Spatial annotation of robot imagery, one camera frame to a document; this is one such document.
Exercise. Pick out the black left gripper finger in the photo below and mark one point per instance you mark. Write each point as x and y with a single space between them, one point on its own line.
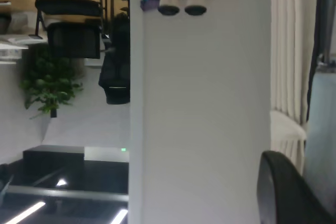
283 197

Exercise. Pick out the light blue panel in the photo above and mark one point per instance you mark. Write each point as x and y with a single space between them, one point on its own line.
321 129

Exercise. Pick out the white pleated curtain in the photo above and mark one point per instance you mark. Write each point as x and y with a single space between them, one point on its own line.
286 64

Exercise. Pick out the black padded office chair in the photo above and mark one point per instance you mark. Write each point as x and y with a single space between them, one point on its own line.
116 77

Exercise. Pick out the purple crumpled item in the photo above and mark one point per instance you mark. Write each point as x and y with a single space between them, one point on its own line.
149 5

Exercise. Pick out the green potted plant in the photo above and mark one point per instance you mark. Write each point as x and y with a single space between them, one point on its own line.
50 85

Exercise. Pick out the black folding office chair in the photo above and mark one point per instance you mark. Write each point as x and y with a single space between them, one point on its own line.
73 40

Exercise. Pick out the white desk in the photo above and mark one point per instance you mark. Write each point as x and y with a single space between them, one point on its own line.
11 48

